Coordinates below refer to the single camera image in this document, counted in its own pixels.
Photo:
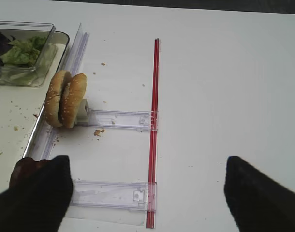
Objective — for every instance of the sesame bun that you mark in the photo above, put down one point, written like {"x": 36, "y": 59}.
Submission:
{"x": 53, "y": 97}
{"x": 71, "y": 99}

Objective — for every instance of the white metal tray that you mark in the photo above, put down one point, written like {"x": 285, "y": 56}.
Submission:
{"x": 21, "y": 105}

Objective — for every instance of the meat patty left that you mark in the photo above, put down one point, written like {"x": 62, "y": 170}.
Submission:
{"x": 24, "y": 168}

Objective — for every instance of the clear pusher track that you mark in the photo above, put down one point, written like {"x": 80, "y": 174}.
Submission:
{"x": 134, "y": 196}
{"x": 140, "y": 121}

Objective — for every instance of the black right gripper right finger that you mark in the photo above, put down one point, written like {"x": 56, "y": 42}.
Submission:
{"x": 257, "y": 203}

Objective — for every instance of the sesame bun top left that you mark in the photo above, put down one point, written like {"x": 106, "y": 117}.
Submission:
{"x": 53, "y": 97}

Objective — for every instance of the clear pusher track lower right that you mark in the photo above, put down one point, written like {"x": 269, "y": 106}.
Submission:
{"x": 134, "y": 196}

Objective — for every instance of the clear plastic salad container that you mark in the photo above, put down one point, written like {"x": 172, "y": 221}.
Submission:
{"x": 34, "y": 75}

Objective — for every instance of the white pusher block buns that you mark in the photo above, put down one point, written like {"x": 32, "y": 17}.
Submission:
{"x": 83, "y": 112}

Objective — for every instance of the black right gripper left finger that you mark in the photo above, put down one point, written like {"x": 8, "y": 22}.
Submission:
{"x": 39, "y": 202}

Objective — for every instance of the green lettuce leaves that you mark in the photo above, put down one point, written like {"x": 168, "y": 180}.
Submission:
{"x": 24, "y": 53}

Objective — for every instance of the sesame bun top right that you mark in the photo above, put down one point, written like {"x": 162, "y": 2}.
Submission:
{"x": 71, "y": 99}

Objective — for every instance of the right red rail strip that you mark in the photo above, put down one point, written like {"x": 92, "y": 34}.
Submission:
{"x": 150, "y": 220}

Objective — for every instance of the clear pusher track upper right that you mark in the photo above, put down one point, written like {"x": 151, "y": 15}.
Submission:
{"x": 140, "y": 121}

